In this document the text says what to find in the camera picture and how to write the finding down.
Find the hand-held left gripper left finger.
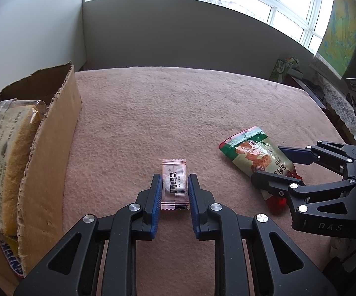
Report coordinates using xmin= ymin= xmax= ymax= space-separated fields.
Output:
xmin=13 ymin=173 xmax=163 ymax=296

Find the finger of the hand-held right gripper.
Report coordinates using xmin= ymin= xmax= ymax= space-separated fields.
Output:
xmin=277 ymin=140 xmax=356 ymax=174
xmin=251 ymin=170 xmax=356 ymax=214

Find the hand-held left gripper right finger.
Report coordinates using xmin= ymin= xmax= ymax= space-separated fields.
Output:
xmin=187 ymin=173 xmax=339 ymax=296

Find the pink candy packet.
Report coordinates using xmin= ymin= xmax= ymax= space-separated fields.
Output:
xmin=161 ymin=158 xmax=188 ymax=212

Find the green and red snack packet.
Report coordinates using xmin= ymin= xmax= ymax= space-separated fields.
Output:
xmin=219 ymin=126 xmax=303 ymax=216

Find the cardboard box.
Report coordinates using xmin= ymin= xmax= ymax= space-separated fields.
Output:
xmin=0 ymin=62 xmax=82 ymax=287

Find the white lace tablecloth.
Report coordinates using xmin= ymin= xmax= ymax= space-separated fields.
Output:
xmin=311 ymin=71 xmax=356 ymax=146

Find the green carton box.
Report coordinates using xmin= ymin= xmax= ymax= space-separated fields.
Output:
xmin=269 ymin=57 xmax=301 ymax=82

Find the pink blanket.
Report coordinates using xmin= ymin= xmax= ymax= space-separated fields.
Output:
xmin=58 ymin=66 xmax=355 ymax=296

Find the brown chocolate bar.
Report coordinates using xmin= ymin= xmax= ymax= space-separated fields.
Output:
xmin=0 ymin=236 xmax=25 ymax=280

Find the yellow wall poster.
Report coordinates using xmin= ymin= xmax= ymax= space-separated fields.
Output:
xmin=308 ymin=0 xmax=356 ymax=80

